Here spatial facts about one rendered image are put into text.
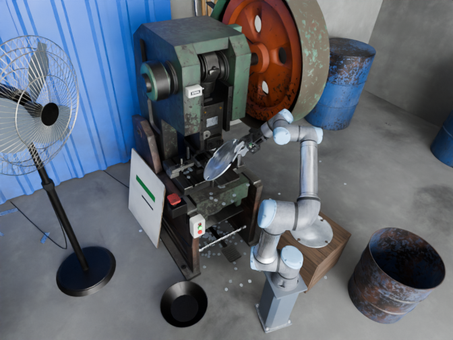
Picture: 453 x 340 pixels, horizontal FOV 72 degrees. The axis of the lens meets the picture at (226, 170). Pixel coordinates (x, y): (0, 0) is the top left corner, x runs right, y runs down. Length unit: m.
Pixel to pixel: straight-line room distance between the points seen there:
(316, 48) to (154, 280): 1.75
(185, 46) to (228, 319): 1.62
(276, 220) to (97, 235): 1.69
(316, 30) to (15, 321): 2.35
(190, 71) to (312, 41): 0.57
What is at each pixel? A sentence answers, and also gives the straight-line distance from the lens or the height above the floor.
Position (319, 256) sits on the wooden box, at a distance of 2.10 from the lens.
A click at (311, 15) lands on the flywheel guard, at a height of 1.62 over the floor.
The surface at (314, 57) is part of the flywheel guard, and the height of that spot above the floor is 1.47.
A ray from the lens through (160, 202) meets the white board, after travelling 2.17.
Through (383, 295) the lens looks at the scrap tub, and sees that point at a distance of 2.16.
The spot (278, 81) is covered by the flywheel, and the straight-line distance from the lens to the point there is 1.80.
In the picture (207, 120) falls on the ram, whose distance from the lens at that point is 1.73.
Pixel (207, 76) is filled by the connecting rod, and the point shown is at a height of 1.33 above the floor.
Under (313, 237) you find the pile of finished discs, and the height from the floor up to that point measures 0.35.
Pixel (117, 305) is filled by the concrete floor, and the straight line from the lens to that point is 2.29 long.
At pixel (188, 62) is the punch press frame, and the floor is 1.44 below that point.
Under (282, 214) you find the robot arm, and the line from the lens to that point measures 1.26.
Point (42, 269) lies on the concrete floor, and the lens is 2.60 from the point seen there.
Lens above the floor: 2.00
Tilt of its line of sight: 41 degrees down
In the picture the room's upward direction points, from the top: 4 degrees clockwise
